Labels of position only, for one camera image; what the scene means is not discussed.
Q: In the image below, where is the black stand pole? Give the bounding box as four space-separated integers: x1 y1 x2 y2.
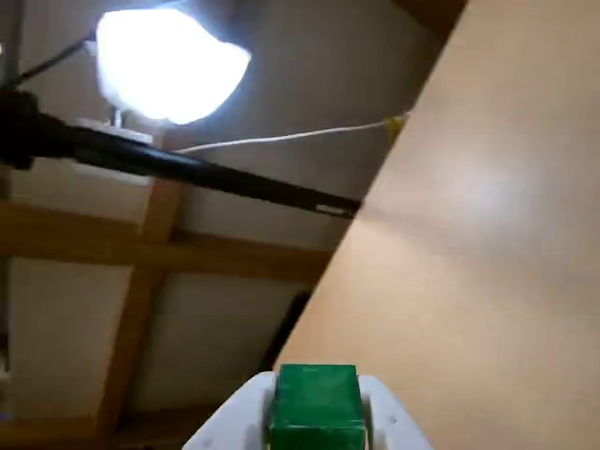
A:
0 91 362 219

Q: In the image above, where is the bright white lamp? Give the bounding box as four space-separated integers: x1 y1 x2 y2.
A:
93 0 253 127

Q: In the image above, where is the green cube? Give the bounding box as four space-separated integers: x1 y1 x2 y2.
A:
267 363 367 450

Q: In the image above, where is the yellow tape piece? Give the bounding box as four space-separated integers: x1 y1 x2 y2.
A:
386 114 410 142

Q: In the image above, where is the thin white cable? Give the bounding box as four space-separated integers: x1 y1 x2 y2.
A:
172 112 413 156

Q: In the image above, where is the thin black lamp cable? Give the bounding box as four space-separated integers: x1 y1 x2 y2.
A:
0 37 99 90

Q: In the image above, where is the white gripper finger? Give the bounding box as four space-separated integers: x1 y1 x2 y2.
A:
180 369 282 450
358 372 432 450

